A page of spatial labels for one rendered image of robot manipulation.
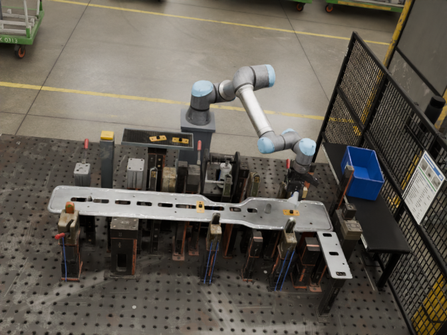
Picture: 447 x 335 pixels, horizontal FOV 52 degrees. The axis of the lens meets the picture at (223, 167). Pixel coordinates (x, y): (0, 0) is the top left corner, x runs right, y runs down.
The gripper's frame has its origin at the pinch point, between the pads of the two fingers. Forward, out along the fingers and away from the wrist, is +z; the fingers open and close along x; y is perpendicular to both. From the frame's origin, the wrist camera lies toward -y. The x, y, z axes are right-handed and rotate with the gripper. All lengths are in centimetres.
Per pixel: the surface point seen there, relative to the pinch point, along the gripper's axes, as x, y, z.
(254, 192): -13.0, 17.6, 7.2
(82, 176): -12, 105, 3
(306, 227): 10.3, -5.7, 8.1
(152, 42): -444, 87, 111
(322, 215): 0.8, -16.4, 8.3
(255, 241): 20.6, 21.1, 8.8
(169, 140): -32, 64, -8
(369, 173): -32, -52, 4
